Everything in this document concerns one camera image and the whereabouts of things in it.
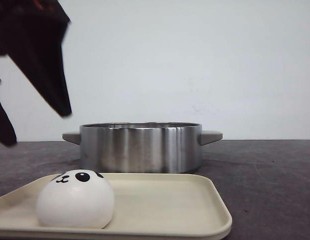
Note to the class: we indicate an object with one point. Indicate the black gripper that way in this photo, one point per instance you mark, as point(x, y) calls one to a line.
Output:
point(31, 33)

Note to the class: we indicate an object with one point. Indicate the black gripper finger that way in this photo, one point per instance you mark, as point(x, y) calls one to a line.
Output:
point(7, 132)

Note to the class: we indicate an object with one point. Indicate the panda bun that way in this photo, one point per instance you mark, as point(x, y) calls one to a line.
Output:
point(77, 198)

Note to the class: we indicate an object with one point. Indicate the stainless steel steamer pot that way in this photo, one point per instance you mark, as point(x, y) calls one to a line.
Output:
point(142, 147)

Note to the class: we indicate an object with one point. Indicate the cream plastic tray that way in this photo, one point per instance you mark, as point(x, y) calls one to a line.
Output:
point(148, 206)

